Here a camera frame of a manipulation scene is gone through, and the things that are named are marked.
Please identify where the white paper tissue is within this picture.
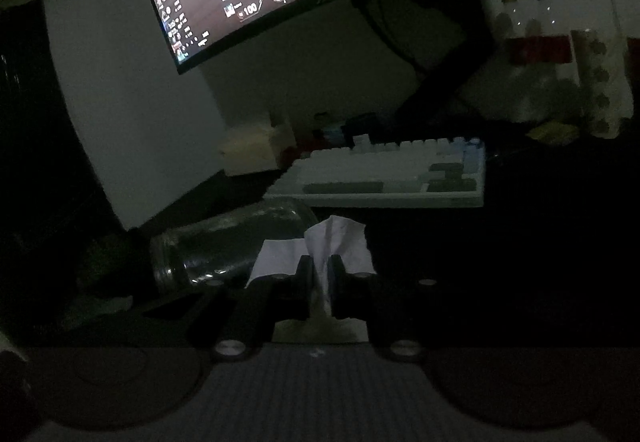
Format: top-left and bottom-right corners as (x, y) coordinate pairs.
(245, 216), (377, 344)

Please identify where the clear glass jar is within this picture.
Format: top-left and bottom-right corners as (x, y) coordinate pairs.
(149, 196), (321, 296)

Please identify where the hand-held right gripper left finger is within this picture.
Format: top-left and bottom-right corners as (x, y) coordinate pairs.
(125, 255), (314, 362)

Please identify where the black-capped red-label bottle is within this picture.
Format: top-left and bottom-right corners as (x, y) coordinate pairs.
(526, 0), (572, 66)

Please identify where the white mechanical keyboard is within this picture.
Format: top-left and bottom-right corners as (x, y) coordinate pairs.
(262, 136), (487, 209)

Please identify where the crumpled white plastic bag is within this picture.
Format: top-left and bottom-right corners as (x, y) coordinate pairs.
(500, 66), (586, 124)

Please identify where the yellow-capped red-label bottle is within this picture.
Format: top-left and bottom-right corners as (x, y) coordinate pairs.
(497, 0), (525, 66)

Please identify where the white upright panel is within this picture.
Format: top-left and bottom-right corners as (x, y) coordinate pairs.
(44, 0), (228, 229)

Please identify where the black monitor stand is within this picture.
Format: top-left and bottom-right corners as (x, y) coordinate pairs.
(350, 0), (497, 123)

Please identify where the small yellow packet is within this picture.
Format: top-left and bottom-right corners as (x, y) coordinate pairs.
(525, 121), (582, 144)

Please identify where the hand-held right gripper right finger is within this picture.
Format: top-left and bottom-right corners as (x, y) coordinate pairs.
(330, 255), (521, 362)

